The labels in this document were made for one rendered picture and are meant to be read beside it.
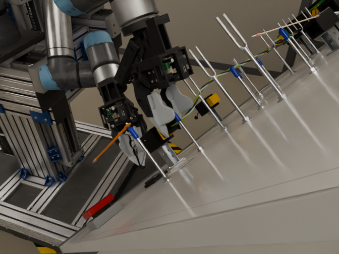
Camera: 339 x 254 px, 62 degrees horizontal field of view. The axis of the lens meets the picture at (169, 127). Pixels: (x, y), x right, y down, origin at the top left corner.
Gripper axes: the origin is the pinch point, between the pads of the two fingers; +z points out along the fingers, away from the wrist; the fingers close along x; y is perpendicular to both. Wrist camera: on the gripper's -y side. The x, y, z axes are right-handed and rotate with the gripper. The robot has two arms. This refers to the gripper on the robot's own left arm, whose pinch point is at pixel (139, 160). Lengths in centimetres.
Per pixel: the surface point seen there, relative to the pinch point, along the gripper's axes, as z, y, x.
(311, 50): -22, -38, 64
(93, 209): 9.2, 20.6, -4.6
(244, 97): -64, -209, 64
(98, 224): 11.7, 20.6, -4.3
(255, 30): -121, -203, 101
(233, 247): 28.4, -18.0, 12.4
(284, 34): -5.1, 22.8, 34.7
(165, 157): 3.3, 8.1, 7.7
